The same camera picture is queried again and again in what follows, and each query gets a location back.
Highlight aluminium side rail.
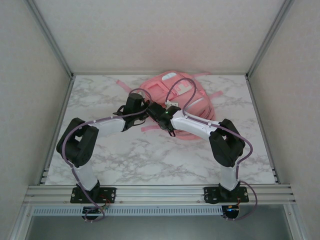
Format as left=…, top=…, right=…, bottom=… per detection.
left=244, top=73, right=280, bottom=185
left=37, top=73, right=76, bottom=186

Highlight aluminium rail behind table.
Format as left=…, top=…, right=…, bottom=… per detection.
left=72, top=71, right=248, bottom=76

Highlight pink backpack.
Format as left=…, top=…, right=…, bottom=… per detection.
left=116, top=70, right=223, bottom=141

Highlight white slotted cable duct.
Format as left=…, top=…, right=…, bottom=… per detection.
left=32, top=206, right=224, bottom=216

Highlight aluminium table edge rail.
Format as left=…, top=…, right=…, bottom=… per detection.
left=23, top=184, right=297, bottom=205

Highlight aluminium frame post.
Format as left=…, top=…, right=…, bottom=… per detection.
left=246, top=0, right=296, bottom=78
left=23, top=0, right=75, bottom=78

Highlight small black circuit board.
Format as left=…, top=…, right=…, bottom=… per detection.
left=221, top=204, right=241, bottom=219
left=83, top=206, right=105, bottom=216

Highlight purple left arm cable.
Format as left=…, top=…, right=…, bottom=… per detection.
left=62, top=88, right=152, bottom=223

